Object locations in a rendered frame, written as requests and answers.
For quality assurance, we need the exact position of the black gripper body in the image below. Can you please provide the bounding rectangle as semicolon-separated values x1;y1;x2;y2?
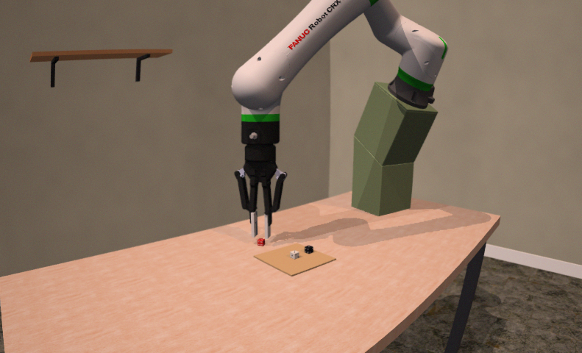
244;145;277;183

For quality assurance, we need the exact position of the tan square mat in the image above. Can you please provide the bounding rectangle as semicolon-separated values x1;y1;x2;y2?
254;243;336;277

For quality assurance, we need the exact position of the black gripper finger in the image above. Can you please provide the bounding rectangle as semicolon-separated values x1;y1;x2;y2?
234;168;259;238
260;169;287;239

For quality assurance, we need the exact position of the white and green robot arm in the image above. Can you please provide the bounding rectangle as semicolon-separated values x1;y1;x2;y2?
232;0;448;147

